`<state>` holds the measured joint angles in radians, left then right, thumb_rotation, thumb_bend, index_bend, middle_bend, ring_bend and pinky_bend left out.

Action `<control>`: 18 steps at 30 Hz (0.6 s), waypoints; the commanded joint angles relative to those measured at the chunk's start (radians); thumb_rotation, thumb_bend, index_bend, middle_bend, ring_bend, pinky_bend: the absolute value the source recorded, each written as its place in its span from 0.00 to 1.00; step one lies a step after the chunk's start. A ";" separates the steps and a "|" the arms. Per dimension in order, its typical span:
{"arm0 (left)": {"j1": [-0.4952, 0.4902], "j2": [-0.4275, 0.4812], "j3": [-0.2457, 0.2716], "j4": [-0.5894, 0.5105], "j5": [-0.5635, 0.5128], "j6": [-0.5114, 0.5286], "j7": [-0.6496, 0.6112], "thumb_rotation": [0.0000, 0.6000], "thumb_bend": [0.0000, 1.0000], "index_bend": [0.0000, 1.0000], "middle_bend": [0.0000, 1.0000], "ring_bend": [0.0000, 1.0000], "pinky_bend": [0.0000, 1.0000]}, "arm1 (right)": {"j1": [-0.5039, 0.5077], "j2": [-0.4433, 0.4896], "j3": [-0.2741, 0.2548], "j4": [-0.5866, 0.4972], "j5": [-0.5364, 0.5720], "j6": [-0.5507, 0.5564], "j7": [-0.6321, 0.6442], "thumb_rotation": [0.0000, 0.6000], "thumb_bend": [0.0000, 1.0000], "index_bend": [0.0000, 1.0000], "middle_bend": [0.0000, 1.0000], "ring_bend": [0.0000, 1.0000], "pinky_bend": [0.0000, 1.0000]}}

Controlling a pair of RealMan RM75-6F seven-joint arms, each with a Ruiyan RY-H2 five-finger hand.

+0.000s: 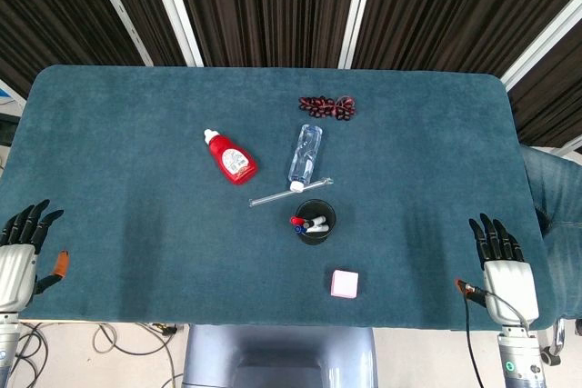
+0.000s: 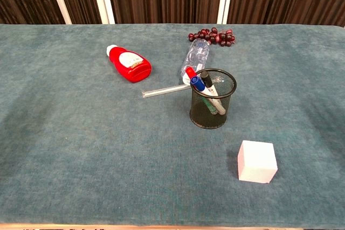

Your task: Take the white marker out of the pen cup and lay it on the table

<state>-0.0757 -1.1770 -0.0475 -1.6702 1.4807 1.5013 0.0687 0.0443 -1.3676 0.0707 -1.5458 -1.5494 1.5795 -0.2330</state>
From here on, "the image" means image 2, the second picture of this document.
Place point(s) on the black white marker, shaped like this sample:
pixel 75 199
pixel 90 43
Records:
pixel 207 78

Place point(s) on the red cap marker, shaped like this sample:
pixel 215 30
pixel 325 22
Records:
pixel 190 72

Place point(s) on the black pen cup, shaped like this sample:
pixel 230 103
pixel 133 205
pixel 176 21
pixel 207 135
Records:
pixel 200 119

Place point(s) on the clear glass rod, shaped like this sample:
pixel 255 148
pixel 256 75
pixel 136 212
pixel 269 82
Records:
pixel 164 90

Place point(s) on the clear plastic water bottle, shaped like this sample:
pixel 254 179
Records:
pixel 196 55

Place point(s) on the red squeeze bottle white cap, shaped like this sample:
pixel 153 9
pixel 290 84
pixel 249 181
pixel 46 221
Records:
pixel 129 64

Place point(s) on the bunch of red grapes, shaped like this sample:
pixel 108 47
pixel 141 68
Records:
pixel 215 37

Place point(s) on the teal table cloth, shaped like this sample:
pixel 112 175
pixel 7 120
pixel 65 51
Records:
pixel 81 146

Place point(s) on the pale pink cube block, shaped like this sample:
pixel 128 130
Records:
pixel 257 164

